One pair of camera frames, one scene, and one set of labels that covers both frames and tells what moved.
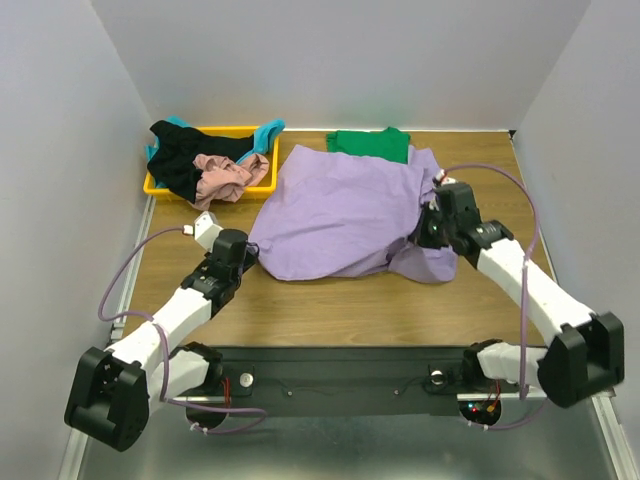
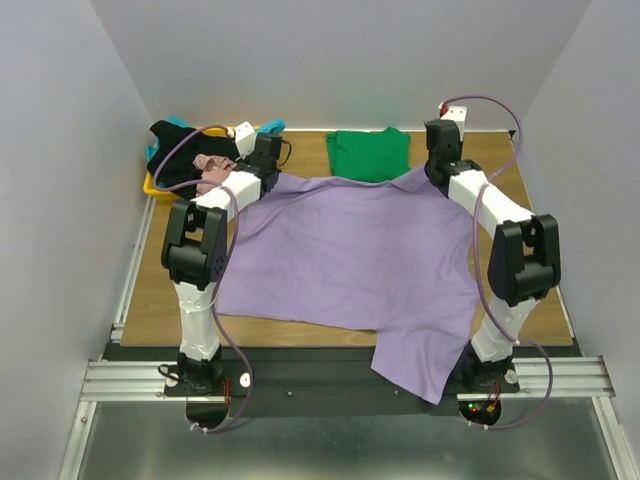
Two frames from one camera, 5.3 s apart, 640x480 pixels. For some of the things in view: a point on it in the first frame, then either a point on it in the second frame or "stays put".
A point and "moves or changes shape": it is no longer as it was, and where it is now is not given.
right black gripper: [430, 230] → [435, 178]
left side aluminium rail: [134, 268] stays put
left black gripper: [249, 260] → [244, 162]
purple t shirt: [329, 214] moves or changes shape
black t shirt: [171, 159] stays put
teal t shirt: [265, 136] stays put
